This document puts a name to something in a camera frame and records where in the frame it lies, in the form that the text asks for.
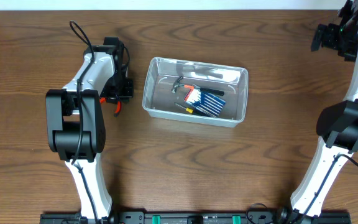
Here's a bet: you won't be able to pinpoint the red handled cutting pliers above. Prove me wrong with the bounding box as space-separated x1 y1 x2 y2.
99 98 122 117

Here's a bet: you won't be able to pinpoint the claw hammer orange label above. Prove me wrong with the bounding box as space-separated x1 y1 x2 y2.
171 76 224 96

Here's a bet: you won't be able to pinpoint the black yellow screwdriver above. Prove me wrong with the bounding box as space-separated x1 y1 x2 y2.
174 102 207 116

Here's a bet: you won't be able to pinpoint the precision screwdriver set case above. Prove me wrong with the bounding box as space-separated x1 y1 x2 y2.
184 89 226 118

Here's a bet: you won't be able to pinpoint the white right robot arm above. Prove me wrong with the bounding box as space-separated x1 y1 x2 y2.
276 0 358 223

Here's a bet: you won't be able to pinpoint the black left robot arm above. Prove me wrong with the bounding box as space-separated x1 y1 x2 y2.
40 37 134 223

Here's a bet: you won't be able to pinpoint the clear plastic container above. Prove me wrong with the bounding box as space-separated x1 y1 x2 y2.
142 57 249 128

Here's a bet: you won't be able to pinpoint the black mounting rail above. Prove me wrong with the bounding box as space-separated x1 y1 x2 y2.
39 209 352 224

